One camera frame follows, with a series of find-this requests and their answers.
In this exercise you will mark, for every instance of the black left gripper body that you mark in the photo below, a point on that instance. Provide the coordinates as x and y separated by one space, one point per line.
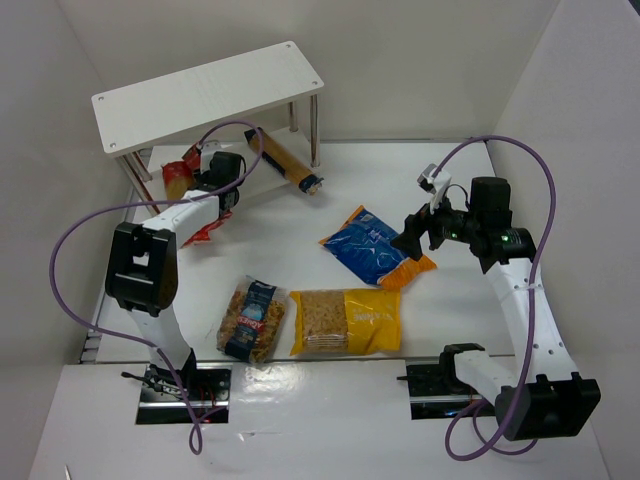
201 176

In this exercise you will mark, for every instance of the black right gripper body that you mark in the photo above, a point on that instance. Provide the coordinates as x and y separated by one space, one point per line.
427 225

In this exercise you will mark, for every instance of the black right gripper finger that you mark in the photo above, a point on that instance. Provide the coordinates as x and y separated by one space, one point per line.
430 224
409 241

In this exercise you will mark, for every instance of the red spaghetti pack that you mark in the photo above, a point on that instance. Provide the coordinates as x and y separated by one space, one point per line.
177 179
227 201

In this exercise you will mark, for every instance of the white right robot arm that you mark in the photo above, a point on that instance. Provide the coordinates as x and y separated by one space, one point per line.
548 397

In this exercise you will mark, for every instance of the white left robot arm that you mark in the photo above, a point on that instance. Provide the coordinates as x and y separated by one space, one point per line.
142 273

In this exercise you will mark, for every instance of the brown spaghetti pack on shelf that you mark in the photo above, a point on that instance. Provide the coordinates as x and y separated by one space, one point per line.
283 161

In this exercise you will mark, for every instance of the blue orange pasta bag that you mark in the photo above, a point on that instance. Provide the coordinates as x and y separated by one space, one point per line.
363 245

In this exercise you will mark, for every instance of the white two-tier shelf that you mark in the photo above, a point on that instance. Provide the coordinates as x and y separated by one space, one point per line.
187 103

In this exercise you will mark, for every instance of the yellow macaroni bag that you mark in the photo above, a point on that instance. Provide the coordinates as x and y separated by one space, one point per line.
347 321

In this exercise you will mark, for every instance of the Agnesi tricolour fusilli bag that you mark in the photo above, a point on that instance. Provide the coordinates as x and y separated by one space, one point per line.
250 326

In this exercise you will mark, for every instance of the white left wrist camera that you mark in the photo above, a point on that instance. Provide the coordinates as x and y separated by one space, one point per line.
207 152

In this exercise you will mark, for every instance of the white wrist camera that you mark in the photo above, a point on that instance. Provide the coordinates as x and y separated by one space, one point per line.
207 152
435 182

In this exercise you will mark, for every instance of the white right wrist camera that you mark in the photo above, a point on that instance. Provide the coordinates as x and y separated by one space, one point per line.
435 182

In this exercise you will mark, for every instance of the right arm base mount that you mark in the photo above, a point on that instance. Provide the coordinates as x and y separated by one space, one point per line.
430 397

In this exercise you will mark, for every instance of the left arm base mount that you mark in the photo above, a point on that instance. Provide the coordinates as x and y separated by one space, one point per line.
160 402

